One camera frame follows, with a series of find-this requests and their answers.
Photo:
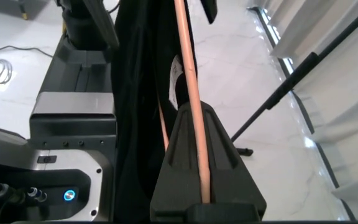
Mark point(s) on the white curtain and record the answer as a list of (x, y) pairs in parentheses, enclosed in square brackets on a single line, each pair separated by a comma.
[(337, 93)]

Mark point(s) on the black clothes rack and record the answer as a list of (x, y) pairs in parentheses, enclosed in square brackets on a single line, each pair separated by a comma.
[(291, 82)]

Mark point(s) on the black garment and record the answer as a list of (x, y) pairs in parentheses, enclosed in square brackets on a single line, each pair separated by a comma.
[(135, 93)]

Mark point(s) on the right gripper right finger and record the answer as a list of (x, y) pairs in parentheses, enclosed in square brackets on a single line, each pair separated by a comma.
[(228, 180)]

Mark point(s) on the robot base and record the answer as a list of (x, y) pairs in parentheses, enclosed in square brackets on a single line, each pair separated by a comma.
[(73, 102)]

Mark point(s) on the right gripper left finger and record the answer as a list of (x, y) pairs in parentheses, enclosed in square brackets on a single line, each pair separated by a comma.
[(179, 174)]

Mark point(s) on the pink clothes hanger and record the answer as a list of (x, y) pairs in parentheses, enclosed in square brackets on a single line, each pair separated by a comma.
[(191, 77)]

